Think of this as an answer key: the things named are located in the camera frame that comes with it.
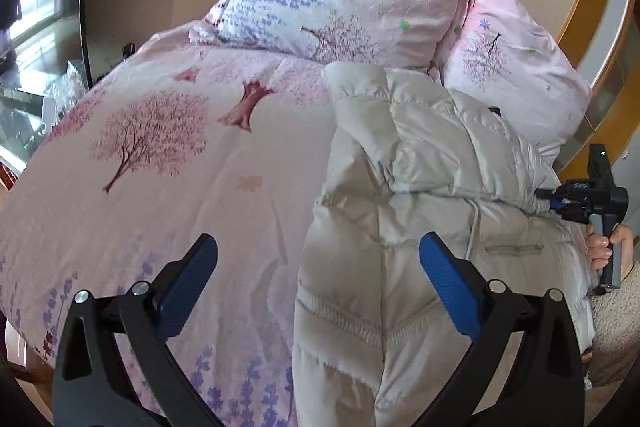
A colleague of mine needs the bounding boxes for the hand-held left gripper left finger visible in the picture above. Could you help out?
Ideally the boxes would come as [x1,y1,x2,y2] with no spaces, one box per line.
[52,233,223,427]

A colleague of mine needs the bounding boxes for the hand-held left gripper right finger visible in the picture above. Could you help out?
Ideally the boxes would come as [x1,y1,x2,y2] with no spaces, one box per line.
[417,232,586,427]

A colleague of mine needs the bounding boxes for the white down jacket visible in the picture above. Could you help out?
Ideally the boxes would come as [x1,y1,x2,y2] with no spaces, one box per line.
[291,62,596,427]

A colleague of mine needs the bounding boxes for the person's right hand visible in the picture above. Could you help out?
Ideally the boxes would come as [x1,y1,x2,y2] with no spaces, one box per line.
[584,224,637,280]

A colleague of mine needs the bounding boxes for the pink tree print duvet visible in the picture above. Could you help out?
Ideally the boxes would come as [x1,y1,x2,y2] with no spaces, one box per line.
[0,21,341,427]

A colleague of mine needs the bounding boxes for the small pink floral pillow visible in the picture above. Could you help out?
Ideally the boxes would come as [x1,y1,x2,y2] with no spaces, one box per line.
[442,0,593,158]

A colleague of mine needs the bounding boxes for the clear plastic bag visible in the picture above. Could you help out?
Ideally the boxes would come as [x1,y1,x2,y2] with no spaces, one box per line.
[59,58,94,108]

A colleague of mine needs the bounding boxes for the wooden wall frame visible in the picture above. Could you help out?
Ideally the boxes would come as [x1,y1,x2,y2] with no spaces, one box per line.
[552,0,640,148]

